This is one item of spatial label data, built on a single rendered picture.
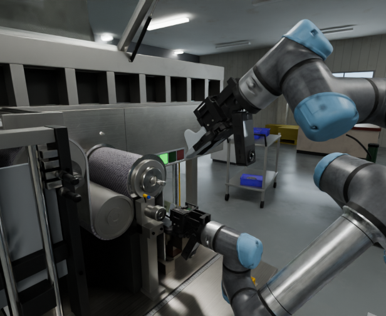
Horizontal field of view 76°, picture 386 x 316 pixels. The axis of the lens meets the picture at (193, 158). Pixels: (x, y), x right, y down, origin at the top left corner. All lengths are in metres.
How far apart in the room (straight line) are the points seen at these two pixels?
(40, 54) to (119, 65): 0.28
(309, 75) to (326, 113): 0.07
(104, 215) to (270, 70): 0.51
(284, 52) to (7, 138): 0.43
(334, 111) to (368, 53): 8.80
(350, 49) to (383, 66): 1.00
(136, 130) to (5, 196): 0.71
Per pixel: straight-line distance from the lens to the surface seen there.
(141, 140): 1.12
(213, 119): 0.53
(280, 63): 0.45
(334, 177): 0.69
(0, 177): 0.47
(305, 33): 0.46
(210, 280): 0.91
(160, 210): 0.68
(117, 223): 0.72
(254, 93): 0.48
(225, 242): 0.66
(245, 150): 0.51
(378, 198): 0.61
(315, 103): 0.39
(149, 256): 0.78
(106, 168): 0.81
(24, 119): 0.54
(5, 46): 0.91
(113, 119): 1.03
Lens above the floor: 1.49
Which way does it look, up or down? 14 degrees down
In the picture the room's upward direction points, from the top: straight up
